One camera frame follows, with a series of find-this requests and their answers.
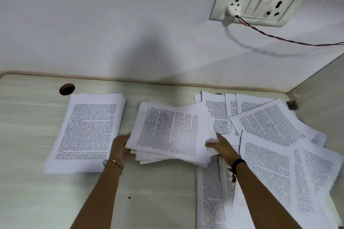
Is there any white round plug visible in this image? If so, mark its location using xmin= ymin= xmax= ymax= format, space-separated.
xmin=224 ymin=3 xmax=240 ymax=18

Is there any red black twisted wire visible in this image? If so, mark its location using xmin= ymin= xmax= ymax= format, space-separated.
xmin=235 ymin=15 xmax=344 ymax=47

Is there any person's right forearm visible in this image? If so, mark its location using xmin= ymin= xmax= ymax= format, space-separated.
xmin=231 ymin=160 xmax=303 ymax=229

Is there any stack of printed sheets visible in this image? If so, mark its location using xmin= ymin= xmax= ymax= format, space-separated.
xmin=125 ymin=100 xmax=220 ymax=168

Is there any white wall switch socket board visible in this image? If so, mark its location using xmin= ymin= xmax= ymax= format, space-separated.
xmin=209 ymin=0 xmax=310 ymax=28

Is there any person's left hand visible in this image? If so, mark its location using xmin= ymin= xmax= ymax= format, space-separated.
xmin=109 ymin=133 xmax=132 ymax=167

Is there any black thread wristband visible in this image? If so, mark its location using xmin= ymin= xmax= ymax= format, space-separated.
xmin=227 ymin=158 xmax=247 ymax=184

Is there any thin gold bracelet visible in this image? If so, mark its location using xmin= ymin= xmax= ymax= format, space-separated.
xmin=103 ymin=159 xmax=124 ymax=171

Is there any person's left forearm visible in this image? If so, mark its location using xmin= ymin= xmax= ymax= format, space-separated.
xmin=70 ymin=161 xmax=124 ymax=229

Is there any scattered pile of printed pages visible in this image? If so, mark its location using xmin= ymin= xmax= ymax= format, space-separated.
xmin=194 ymin=91 xmax=344 ymax=229

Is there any person's right hand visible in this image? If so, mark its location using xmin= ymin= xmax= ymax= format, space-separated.
xmin=205 ymin=132 xmax=244 ymax=168

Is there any desk side partition panel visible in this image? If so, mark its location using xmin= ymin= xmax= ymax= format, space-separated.
xmin=286 ymin=54 xmax=344 ymax=151

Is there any neat stack of printed papers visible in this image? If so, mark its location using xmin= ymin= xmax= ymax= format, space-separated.
xmin=44 ymin=92 xmax=127 ymax=174

